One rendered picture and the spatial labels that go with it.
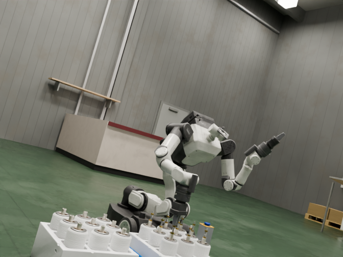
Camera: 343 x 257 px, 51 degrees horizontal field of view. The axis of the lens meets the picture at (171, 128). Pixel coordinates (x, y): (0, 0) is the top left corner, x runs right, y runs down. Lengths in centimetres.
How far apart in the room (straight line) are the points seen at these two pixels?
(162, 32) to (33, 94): 410
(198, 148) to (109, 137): 485
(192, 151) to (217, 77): 981
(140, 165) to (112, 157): 67
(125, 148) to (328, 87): 731
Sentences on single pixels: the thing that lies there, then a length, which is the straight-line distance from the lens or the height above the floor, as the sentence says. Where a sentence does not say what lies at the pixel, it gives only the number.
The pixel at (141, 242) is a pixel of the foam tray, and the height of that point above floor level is 17.
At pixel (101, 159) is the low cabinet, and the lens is 712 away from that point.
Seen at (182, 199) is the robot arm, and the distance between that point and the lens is 194.
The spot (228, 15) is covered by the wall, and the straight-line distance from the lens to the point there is 1266.
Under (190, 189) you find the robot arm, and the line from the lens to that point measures 192.
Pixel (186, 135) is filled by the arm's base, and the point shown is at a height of 84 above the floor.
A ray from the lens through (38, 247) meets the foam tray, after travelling 198.
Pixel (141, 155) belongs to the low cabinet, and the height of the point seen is 50.
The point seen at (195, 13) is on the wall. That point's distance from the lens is 1171.
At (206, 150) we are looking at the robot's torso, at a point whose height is 79.
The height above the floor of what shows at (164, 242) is 24.
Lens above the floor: 70
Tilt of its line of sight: 4 degrees up
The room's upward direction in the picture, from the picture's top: 16 degrees clockwise
